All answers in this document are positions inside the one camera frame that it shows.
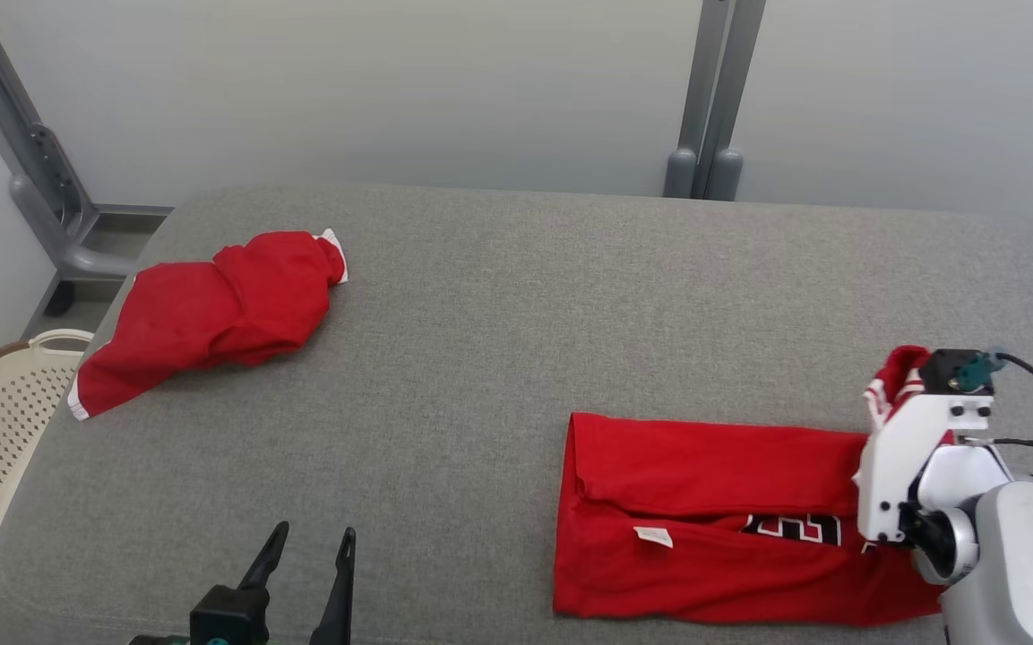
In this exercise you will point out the red jersey with white stripes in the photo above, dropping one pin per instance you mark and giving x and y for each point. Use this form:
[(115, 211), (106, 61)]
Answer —
[(704, 546)]

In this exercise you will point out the red shorts with white panel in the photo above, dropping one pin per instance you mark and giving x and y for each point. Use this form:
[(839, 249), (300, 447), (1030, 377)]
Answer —
[(211, 313)]

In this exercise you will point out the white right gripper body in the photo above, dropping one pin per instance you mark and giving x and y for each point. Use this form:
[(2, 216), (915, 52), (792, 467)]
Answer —
[(897, 466)]

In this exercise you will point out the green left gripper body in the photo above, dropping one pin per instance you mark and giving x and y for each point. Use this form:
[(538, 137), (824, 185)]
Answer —
[(229, 618)]

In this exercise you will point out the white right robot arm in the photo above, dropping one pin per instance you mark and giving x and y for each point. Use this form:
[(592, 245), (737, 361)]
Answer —
[(1027, 555)]

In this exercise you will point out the grey metal floor frame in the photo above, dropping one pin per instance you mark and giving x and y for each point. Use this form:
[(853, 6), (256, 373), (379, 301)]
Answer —
[(32, 161)]

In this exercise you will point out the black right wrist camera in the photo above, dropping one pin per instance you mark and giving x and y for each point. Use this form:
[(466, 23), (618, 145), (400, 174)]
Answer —
[(942, 372)]

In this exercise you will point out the black caster wheel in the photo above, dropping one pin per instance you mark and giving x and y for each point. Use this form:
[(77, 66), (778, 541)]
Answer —
[(59, 300)]

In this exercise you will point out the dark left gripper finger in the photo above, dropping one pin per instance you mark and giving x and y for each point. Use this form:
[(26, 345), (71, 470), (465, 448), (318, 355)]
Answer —
[(267, 560), (340, 600)]

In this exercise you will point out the grey metal partition post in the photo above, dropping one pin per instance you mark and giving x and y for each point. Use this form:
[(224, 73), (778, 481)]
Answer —
[(718, 90)]

